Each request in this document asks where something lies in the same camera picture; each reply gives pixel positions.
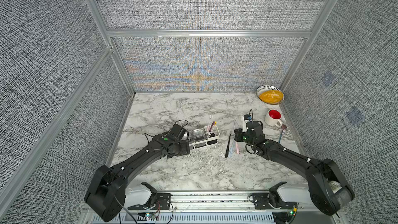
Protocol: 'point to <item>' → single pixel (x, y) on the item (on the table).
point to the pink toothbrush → (237, 148)
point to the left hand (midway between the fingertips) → (186, 150)
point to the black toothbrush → (227, 148)
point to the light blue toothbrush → (231, 150)
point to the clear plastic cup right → (199, 134)
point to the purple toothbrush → (214, 123)
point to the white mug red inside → (273, 117)
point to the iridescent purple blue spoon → (284, 127)
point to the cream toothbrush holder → (213, 134)
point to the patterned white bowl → (266, 87)
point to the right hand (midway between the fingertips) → (234, 126)
